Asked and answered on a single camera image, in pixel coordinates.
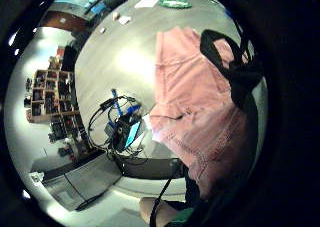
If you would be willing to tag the pink cloth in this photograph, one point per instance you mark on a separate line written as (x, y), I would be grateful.
(186, 97)

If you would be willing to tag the green round plate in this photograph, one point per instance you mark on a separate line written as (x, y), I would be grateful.
(175, 2)

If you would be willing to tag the white paper sheet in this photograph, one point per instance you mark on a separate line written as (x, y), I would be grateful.
(148, 1)

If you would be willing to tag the small white paper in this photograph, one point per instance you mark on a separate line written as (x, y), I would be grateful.
(124, 20)

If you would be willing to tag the small beige box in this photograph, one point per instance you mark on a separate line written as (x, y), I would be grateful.
(115, 15)

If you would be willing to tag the small white card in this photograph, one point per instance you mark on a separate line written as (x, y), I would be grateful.
(102, 30)

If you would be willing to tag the the person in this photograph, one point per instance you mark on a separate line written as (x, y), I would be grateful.
(160, 212)

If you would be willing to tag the black equipment rack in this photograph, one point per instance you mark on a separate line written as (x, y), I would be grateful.
(68, 133)

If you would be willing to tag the wooden shelf unit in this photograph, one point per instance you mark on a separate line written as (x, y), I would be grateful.
(50, 95)

